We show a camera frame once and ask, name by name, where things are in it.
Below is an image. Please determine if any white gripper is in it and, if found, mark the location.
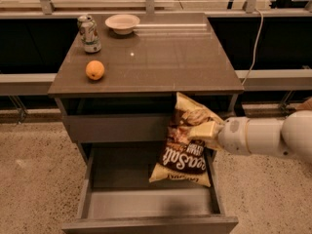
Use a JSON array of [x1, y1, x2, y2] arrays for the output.
[[188, 117, 250, 156]]

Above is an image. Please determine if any brown chip bag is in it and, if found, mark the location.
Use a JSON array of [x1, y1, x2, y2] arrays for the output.
[[149, 93, 224, 187]]

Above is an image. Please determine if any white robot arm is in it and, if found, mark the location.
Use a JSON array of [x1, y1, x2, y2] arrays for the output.
[[188, 110, 312, 163]]

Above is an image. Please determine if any closed top drawer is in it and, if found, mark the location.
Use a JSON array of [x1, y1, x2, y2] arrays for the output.
[[63, 114, 172, 143]]

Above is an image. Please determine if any open middle drawer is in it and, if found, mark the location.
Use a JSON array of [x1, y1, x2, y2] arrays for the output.
[[62, 142, 238, 234]]

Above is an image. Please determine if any grey drawer cabinet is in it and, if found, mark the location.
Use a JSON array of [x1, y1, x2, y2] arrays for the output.
[[47, 12, 246, 234]]

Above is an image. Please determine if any cardboard box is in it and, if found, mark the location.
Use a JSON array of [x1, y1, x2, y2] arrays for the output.
[[295, 97, 312, 111]]

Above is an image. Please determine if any orange fruit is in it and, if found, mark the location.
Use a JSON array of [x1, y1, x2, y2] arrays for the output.
[[86, 60, 104, 81]]

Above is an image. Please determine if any white bowl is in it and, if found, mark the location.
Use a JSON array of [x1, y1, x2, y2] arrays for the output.
[[105, 15, 140, 35]]

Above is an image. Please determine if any crushed soda can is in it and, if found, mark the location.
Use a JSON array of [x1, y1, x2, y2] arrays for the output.
[[77, 15, 101, 54]]

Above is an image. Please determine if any white cable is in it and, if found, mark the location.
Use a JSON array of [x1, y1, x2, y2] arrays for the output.
[[241, 8, 265, 86]]

